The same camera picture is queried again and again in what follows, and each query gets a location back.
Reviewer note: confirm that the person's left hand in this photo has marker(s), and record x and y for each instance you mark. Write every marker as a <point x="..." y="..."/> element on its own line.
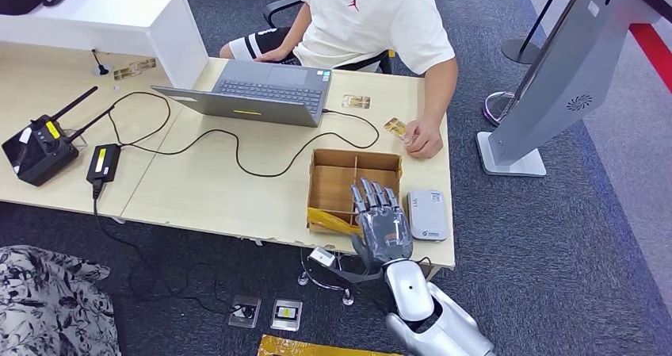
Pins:
<point x="425" y="139"/>

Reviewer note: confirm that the person's right hand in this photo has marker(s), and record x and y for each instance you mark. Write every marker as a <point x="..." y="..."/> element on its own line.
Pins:
<point x="273" y="55"/>

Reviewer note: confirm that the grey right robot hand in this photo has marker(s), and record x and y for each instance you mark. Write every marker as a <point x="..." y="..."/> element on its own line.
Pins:
<point x="386" y="233"/>

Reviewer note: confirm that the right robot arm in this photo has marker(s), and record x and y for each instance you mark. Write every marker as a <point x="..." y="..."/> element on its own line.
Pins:
<point x="436" y="322"/>

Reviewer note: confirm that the person's right forearm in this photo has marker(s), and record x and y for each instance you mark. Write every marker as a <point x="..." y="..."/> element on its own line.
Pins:
<point x="296" y="28"/>

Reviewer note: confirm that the person's left forearm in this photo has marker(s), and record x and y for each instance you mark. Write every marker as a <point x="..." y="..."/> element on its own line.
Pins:
<point x="441" y="91"/>

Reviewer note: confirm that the white card reader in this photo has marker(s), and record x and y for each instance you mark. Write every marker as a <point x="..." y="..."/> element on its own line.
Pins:
<point x="426" y="214"/>

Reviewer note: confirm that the person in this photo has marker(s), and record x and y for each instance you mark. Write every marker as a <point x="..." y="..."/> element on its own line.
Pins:
<point x="367" y="22"/>

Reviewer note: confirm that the black office chair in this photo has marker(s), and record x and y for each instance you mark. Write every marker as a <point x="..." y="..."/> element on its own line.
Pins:
<point x="275" y="5"/>

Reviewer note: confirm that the grey laptop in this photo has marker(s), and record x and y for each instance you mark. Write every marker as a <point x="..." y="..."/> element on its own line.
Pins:
<point x="252" y="107"/>

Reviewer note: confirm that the yellow tape strip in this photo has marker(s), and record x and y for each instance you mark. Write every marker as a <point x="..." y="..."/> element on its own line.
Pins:
<point x="331" y="221"/>

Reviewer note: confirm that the wooden divided box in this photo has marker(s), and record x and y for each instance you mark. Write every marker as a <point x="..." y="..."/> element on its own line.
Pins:
<point x="331" y="183"/>

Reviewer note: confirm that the chrome stanchion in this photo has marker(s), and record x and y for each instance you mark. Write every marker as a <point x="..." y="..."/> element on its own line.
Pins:
<point x="496" y="109"/>

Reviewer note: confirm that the chrome stool base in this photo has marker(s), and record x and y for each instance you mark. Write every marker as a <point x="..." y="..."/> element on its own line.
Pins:
<point x="315" y="282"/>

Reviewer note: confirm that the silver floor socket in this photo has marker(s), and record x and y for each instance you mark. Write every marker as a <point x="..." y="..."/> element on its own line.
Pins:
<point x="286" y="314"/>

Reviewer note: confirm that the black stanchion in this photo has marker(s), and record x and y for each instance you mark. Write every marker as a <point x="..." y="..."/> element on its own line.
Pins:
<point x="520" y="49"/>

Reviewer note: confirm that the yellow floor tape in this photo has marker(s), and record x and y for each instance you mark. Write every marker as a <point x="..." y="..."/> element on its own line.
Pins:
<point x="315" y="347"/>

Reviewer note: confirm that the gold sticker label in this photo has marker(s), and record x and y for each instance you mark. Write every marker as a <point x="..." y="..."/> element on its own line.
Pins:
<point x="134" y="68"/>

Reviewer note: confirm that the grey kiosk stand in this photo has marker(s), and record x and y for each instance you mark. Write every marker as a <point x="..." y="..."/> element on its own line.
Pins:
<point x="567" y="70"/>

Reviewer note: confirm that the floor socket with plug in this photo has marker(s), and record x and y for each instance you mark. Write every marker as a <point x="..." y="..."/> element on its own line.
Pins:
<point x="245" y="310"/>

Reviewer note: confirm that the small black antenna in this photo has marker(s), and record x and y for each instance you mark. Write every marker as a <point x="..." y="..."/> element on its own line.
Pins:
<point x="100" y="69"/>

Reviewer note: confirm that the black power adapter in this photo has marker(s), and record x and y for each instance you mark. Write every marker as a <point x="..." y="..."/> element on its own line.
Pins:
<point x="104" y="163"/>

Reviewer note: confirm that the red barrier belt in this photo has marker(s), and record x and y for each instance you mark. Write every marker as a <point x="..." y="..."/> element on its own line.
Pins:
<point x="651" y="49"/>

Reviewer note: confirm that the black remote controller with antennas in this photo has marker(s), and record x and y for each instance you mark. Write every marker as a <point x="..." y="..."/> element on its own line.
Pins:
<point x="40" y="151"/>

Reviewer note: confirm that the floral cloth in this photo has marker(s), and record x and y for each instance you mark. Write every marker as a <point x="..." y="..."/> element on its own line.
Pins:
<point x="52" y="301"/>

